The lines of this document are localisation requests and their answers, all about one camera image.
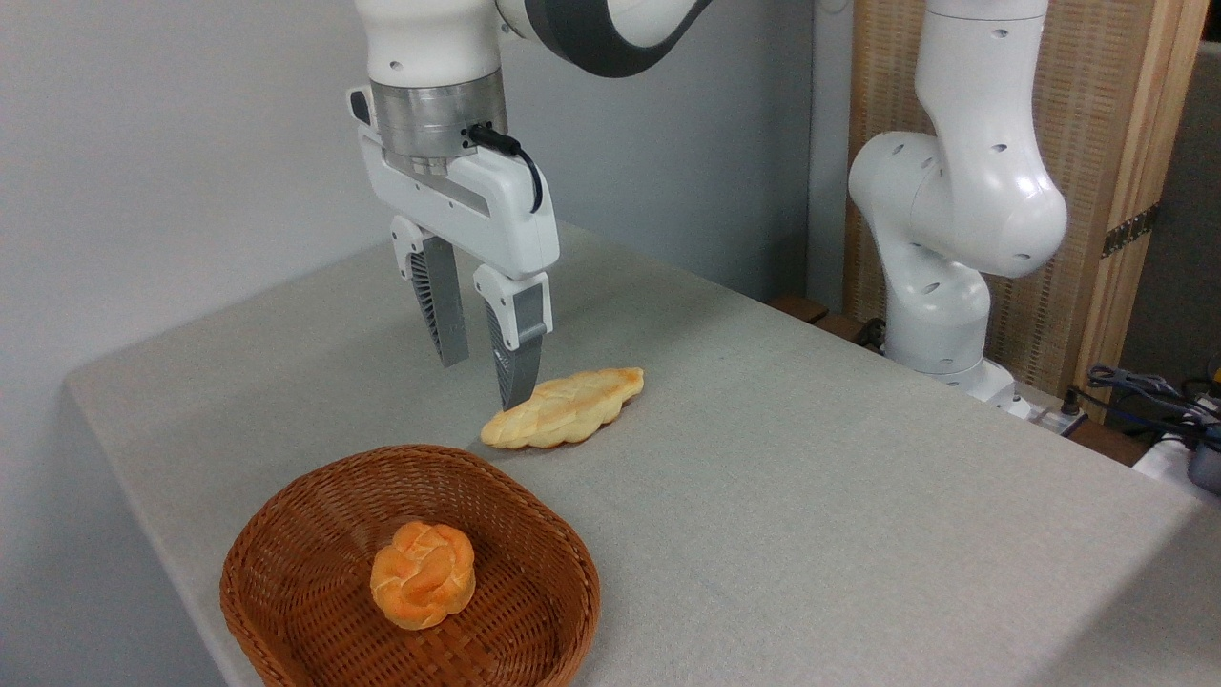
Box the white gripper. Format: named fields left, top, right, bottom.
left=347, top=85, right=562, bottom=412

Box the long braided bread loaf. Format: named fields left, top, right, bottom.
left=479, top=367, right=646, bottom=450

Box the round orange bread roll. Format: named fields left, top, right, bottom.
left=369, top=520, right=477, bottom=632

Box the brown wicker basket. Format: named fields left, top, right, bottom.
left=218, top=444, right=602, bottom=687

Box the grey tablecloth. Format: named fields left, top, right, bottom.
left=64, top=221, right=1221, bottom=687

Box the white power strip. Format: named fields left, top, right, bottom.
left=1026, top=401, right=1088, bottom=437

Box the bamboo folding screen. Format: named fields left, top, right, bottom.
left=843, top=0, right=1211, bottom=426

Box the metal screen hinge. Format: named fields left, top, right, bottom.
left=1101, top=203, right=1161, bottom=260

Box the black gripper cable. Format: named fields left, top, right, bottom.
left=466, top=123, right=546, bottom=215

